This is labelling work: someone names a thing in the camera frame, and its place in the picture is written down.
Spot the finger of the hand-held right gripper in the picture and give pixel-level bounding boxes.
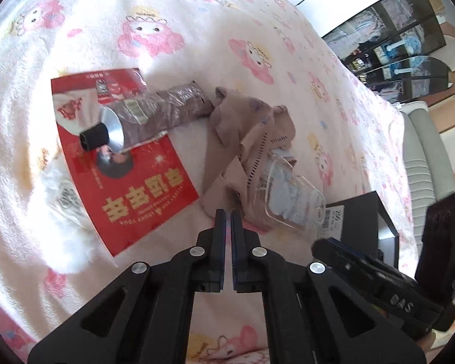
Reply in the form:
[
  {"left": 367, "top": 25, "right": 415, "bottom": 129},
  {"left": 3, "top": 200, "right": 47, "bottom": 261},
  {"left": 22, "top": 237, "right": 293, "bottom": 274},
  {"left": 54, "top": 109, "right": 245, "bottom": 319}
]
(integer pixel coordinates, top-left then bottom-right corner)
[
  {"left": 312, "top": 237, "right": 455, "bottom": 337},
  {"left": 327, "top": 237, "right": 418, "bottom": 286}
]

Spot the black cardboard box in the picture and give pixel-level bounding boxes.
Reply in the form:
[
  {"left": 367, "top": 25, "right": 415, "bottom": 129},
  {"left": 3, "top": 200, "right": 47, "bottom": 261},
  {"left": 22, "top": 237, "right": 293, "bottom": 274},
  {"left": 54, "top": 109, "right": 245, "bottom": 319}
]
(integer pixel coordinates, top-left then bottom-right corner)
[{"left": 324, "top": 190, "right": 400, "bottom": 274}]

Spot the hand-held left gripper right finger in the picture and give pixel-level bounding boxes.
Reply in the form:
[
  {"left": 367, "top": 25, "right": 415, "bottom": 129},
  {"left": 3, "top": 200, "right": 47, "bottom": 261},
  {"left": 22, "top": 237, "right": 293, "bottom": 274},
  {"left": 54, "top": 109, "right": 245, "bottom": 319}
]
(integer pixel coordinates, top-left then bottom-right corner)
[{"left": 231, "top": 210, "right": 427, "bottom": 364}]

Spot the grey padded headboard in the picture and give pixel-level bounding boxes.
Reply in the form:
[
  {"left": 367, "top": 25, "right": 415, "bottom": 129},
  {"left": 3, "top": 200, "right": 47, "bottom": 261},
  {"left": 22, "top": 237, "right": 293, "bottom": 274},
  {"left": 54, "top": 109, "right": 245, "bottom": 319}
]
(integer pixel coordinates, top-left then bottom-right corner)
[{"left": 398, "top": 100, "right": 455, "bottom": 201}]

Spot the glass display cabinet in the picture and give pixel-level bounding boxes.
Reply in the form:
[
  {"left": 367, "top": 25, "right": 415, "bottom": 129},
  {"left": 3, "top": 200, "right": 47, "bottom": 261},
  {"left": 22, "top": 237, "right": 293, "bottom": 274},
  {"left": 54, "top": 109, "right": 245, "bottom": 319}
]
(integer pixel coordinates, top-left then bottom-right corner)
[{"left": 322, "top": 0, "right": 455, "bottom": 105}]

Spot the pink printed blanket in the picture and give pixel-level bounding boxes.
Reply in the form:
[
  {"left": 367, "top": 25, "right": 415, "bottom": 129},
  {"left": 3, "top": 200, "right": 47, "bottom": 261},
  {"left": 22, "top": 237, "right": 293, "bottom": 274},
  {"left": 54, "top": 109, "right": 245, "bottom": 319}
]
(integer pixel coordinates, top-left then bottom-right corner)
[{"left": 0, "top": 0, "right": 425, "bottom": 364}]

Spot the red paper bag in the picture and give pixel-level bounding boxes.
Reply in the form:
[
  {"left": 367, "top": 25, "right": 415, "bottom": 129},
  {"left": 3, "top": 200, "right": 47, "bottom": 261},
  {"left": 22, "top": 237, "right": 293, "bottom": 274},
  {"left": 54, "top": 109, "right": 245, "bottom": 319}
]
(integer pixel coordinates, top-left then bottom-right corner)
[{"left": 51, "top": 67, "right": 200, "bottom": 257}]

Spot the silver tube with black cap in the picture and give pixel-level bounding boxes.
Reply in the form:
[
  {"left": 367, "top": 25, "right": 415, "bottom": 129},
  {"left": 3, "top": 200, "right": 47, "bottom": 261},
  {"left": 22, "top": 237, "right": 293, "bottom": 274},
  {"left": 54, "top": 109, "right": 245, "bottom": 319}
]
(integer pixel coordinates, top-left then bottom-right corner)
[{"left": 79, "top": 80, "right": 213, "bottom": 153}]

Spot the white fluffy pompom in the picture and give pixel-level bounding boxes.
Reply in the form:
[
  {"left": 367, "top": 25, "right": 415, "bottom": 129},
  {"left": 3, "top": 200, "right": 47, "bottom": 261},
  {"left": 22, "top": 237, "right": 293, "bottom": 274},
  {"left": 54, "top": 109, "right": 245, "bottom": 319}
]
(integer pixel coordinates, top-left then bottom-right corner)
[{"left": 38, "top": 155, "right": 99, "bottom": 274}]

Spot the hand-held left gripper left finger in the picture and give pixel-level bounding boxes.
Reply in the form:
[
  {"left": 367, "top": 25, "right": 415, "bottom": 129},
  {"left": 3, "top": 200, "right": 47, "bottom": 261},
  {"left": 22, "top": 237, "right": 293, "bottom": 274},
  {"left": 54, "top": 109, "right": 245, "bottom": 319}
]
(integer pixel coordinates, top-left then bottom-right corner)
[{"left": 28, "top": 208, "right": 227, "bottom": 364}]

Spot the beige printed cloth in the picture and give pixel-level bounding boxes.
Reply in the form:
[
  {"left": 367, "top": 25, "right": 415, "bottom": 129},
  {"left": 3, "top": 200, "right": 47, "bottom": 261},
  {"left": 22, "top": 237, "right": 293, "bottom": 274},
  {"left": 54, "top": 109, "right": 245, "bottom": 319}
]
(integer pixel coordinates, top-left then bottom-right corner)
[{"left": 201, "top": 86, "right": 298, "bottom": 232}]

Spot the clear printed phone case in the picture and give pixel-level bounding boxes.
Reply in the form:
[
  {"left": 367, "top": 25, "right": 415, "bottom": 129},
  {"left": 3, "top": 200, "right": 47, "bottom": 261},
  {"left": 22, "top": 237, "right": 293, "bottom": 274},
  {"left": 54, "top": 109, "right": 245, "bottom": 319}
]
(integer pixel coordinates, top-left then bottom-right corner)
[{"left": 258, "top": 155, "right": 327, "bottom": 232}]

